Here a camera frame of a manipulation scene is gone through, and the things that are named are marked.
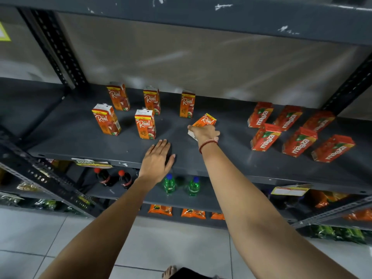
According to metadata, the large orange snack bag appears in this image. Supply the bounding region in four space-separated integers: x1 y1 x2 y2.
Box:
309 190 349 209
343 208 372 222

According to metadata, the dark cola bottle red cap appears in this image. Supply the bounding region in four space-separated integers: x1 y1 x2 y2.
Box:
94 168 113 187
118 170 133 189

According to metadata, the person's right forearm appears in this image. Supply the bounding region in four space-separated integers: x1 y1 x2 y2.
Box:
200 140 358 279

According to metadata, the group of standing juice cartons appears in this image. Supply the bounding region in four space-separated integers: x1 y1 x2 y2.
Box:
92 82 196 140

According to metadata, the row of green snack packets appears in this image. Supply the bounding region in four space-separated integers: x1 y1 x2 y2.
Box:
309 225 367 245

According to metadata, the person's left forearm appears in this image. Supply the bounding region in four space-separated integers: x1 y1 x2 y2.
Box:
38 176 164 279

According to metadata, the grey metal shelving rack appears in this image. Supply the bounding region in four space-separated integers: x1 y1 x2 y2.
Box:
0 77 99 218
0 0 372 247

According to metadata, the person's foot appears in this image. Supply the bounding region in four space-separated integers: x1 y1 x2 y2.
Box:
162 265 178 279

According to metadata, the orange apple juice carton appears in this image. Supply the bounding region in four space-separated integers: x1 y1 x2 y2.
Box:
188 113 217 141

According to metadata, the green snack packet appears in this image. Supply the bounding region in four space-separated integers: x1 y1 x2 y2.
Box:
0 193 24 207
34 199 57 211

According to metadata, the green soda bottle blue cap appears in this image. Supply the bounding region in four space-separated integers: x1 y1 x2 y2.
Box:
163 174 177 194
188 176 201 197

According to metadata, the person's right hand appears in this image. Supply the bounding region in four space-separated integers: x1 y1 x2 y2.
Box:
187 124 220 143

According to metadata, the group of red mango cartons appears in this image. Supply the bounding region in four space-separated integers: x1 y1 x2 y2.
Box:
247 102 356 163

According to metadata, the yellow wall sign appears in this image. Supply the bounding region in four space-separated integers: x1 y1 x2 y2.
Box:
0 21 12 42

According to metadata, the yellow shelf label strip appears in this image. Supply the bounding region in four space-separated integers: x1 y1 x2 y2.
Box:
270 184 312 197
71 158 113 169

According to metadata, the yellow snack packet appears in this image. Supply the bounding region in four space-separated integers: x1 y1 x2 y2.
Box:
16 182 40 192

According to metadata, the person's black clothing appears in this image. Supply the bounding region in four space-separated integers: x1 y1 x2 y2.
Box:
169 267 221 279

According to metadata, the red thread bracelet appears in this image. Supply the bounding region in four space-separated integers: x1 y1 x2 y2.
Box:
199 137 219 154

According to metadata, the person's left hand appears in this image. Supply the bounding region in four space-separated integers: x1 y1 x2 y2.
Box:
139 139 176 184

